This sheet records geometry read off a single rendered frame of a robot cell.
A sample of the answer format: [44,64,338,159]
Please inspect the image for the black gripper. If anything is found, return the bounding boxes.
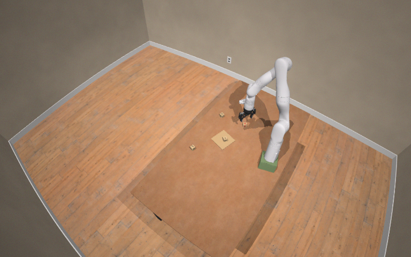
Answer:
[238,108,256,122]

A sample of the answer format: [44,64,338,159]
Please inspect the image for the tan flat mat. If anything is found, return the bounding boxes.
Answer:
[211,130,235,150]

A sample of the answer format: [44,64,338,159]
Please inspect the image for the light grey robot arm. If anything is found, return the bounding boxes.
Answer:
[239,57,292,163]

